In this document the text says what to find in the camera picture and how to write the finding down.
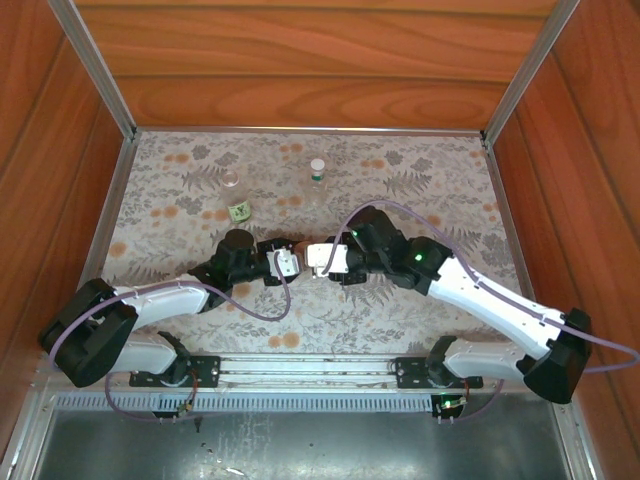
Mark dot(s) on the clear bottle with green label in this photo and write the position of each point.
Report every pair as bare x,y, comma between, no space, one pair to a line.
237,200

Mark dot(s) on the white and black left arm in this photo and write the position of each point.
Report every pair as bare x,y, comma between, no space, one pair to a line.
165,300

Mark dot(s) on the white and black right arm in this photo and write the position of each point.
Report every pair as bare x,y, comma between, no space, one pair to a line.
490,300

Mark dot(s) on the clear bottle with white cap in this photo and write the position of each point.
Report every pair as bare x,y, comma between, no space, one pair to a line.
317,172

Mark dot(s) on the floral print tablecloth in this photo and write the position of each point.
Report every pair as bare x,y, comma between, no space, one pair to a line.
350,320

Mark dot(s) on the small circuit board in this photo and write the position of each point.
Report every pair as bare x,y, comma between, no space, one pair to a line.
450,405
187,408

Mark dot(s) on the grey metal sheet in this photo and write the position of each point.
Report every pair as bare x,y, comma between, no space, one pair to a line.
300,450

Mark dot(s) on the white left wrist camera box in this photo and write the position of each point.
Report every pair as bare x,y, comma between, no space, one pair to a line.
285,262

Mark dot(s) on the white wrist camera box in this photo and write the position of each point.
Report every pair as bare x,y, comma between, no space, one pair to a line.
325,257
285,262

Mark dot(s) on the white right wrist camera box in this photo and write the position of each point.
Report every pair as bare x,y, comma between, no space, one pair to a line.
325,257

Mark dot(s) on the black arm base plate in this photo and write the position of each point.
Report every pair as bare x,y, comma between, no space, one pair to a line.
205,367
410,372

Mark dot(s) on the wide aluminium mounting rail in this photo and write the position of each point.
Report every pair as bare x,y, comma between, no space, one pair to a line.
300,367

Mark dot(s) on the aluminium frame rail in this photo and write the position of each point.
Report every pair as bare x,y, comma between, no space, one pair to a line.
100,240
300,130
515,240

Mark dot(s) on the aluminium frame post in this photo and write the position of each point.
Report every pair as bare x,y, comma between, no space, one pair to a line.
530,65
95,65

